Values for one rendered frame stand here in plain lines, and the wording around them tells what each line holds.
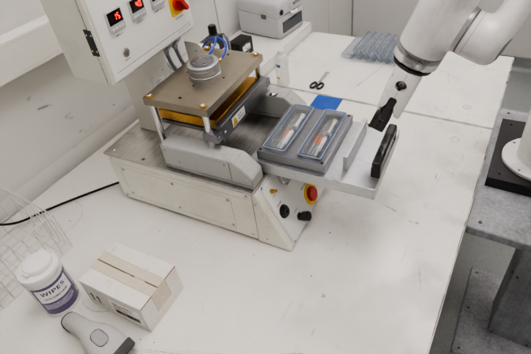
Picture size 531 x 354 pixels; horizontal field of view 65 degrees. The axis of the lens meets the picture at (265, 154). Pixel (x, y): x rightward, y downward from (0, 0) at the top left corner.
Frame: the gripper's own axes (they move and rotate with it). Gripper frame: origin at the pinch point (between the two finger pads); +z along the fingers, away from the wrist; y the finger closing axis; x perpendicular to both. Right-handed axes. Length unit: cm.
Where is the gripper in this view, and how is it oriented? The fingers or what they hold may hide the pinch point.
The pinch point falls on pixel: (379, 120)
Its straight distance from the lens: 91.6
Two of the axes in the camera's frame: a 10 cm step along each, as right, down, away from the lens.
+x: -8.7, -4.6, 1.6
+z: -2.1, 6.5, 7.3
